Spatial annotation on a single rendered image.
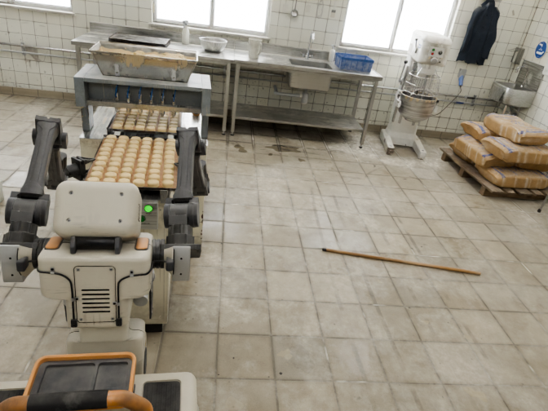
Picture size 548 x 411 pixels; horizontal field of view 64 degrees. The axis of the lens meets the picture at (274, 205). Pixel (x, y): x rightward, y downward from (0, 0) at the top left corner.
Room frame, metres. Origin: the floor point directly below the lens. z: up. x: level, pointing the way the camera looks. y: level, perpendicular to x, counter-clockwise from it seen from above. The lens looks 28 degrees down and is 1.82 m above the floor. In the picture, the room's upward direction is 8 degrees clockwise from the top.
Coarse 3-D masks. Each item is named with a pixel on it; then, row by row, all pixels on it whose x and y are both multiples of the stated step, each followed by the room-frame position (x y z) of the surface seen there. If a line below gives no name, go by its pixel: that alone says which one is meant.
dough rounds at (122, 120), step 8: (120, 112) 2.55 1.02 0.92; (136, 112) 2.60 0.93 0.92; (144, 112) 2.61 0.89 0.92; (168, 112) 2.70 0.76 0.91; (176, 112) 2.71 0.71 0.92; (120, 120) 2.41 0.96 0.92; (128, 120) 2.43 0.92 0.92; (136, 120) 2.50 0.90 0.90; (144, 120) 2.47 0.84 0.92; (152, 120) 2.49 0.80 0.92; (160, 120) 2.53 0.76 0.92; (168, 120) 2.58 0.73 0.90; (176, 120) 2.55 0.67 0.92; (112, 128) 2.31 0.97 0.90; (120, 128) 2.31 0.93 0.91; (128, 128) 2.31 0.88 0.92; (136, 128) 2.33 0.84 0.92; (144, 128) 2.39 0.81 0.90; (152, 128) 2.35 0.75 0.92; (160, 128) 2.37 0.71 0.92; (168, 128) 2.44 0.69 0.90
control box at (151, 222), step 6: (144, 204) 1.65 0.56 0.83; (150, 204) 1.65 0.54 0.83; (156, 204) 1.66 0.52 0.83; (144, 210) 1.65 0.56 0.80; (156, 210) 1.66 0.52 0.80; (144, 216) 1.65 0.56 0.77; (150, 216) 1.65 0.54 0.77; (156, 216) 1.66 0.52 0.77; (144, 222) 1.65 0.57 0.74; (150, 222) 1.65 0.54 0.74; (156, 222) 1.66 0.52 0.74; (144, 228) 1.65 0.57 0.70; (150, 228) 1.65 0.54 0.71; (156, 228) 1.66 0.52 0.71
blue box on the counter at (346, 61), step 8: (336, 56) 5.49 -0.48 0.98; (344, 56) 5.56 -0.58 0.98; (352, 56) 5.58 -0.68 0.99; (360, 56) 5.61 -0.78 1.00; (368, 56) 5.57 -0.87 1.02; (336, 64) 5.44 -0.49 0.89; (344, 64) 5.27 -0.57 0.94; (352, 64) 5.29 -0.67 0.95; (360, 64) 5.31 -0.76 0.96; (368, 64) 5.33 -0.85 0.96; (368, 72) 5.33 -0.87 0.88
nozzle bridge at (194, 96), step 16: (96, 64) 2.57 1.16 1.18; (80, 80) 2.26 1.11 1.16; (96, 80) 2.28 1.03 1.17; (112, 80) 2.30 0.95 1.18; (128, 80) 2.34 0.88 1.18; (144, 80) 2.39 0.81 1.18; (160, 80) 2.44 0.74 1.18; (192, 80) 2.54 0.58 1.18; (208, 80) 2.60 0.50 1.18; (80, 96) 2.26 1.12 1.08; (96, 96) 2.36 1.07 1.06; (112, 96) 2.38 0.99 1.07; (144, 96) 2.42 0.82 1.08; (160, 96) 2.44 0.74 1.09; (176, 96) 2.46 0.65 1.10; (192, 96) 2.48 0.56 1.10; (208, 96) 2.41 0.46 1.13; (192, 112) 2.43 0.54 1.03; (208, 112) 2.41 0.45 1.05
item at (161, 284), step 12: (144, 192) 1.73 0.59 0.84; (156, 192) 1.75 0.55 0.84; (168, 192) 1.77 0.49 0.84; (156, 276) 1.69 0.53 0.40; (168, 276) 1.72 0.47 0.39; (156, 288) 1.69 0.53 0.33; (168, 288) 1.72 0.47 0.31; (156, 300) 1.69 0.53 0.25; (168, 300) 1.75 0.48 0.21; (132, 312) 1.66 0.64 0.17; (144, 312) 1.68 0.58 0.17; (156, 312) 1.69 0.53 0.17; (156, 324) 1.72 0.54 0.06
